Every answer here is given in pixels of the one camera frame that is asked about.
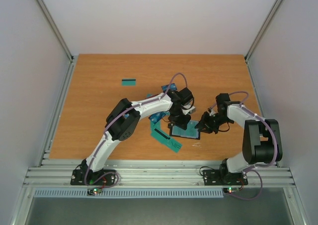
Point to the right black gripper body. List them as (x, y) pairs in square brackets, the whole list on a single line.
[(208, 121)]

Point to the black leather card holder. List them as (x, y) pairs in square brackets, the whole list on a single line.
[(191, 123)]

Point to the teal VIP card front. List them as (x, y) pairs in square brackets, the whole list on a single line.
[(173, 145)]

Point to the aluminium corner post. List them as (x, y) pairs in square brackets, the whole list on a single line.
[(268, 19), (55, 29)]

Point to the right small circuit board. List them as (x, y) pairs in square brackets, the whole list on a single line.
[(230, 190)]

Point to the aluminium front rail frame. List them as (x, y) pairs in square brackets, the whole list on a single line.
[(152, 173)]

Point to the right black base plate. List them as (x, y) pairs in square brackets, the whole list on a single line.
[(214, 178)]

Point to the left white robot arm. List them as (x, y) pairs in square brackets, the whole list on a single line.
[(123, 119)]

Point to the grey slotted cable duct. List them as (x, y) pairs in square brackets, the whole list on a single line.
[(130, 193)]

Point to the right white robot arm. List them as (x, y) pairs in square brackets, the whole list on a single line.
[(261, 144)]

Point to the small circuit board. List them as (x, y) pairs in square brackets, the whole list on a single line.
[(94, 191), (230, 190)]

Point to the teal card black stripe front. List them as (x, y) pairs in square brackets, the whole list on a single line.
[(190, 132)]

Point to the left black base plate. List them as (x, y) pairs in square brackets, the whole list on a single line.
[(104, 177)]

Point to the left aluminium corner post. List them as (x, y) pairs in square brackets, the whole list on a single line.
[(55, 29)]

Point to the blue card centre pile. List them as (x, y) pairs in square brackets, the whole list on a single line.
[(154, 118)]

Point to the right aluminium corner post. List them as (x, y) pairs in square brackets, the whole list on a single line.
[(268, 19)]

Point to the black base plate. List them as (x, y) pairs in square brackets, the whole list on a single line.
[(104, 177), (214, 178)]

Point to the teal card far back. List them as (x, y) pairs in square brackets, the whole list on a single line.
[(128, 82)]

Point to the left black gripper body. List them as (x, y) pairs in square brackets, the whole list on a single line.
[(177, 118)]

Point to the left small circuit board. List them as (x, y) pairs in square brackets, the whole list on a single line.
[(94, 191)]

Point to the long teal card with stripe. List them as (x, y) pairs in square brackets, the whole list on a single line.
[(159, 135)]

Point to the blue card with logo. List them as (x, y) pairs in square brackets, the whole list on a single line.
[(169, 86)]

